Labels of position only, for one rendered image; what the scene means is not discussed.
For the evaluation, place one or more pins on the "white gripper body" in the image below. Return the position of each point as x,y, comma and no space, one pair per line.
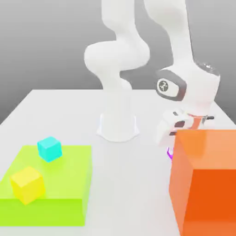
164,135

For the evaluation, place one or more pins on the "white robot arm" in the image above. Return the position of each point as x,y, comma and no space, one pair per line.
118,55

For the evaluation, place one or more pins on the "small purple cube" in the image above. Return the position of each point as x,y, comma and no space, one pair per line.
168,153

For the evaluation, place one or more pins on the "small cyan cube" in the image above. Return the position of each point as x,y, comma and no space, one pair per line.
49,149

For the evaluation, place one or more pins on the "small yellow cube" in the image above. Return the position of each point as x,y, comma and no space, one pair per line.
27,185

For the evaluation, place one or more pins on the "large orange box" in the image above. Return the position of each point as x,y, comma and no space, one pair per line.
204,184

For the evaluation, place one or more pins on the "large green box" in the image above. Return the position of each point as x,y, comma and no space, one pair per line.
70,177

